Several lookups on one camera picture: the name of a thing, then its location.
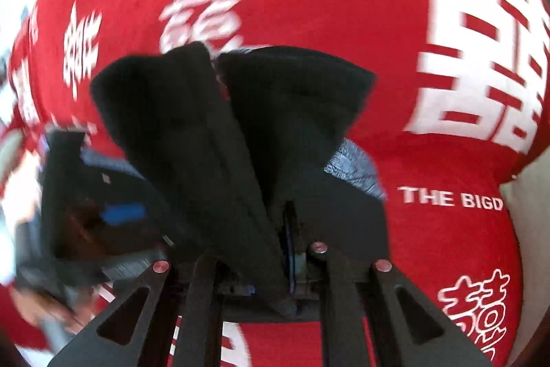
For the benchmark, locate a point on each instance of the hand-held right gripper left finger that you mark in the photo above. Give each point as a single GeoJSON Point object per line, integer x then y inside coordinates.
{"type": "Point", "coordinates": [202, 289]}

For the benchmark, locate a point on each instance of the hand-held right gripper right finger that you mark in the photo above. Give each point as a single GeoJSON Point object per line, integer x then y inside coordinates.
{"type": "Point", "coordinates": [294, 259]}

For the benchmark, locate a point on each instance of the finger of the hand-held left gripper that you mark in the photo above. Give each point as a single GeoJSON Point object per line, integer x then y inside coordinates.
{"type": "Point", "coordinates": [122, 214]}

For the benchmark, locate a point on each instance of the black pants with floral trim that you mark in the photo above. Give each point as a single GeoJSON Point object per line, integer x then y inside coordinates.
{"type": "Point", "coordinates": [240, 126]}

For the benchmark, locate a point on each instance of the white pillow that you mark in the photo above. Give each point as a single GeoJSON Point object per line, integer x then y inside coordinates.
{"type": "Point", "coordinates": [530, 221]}
{"type": "Point", "coordinates": [7, 154]}

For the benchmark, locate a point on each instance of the red printed blanket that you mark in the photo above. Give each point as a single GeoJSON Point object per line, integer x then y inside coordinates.
{"type": "Point", "coordinates": [322, 6]}

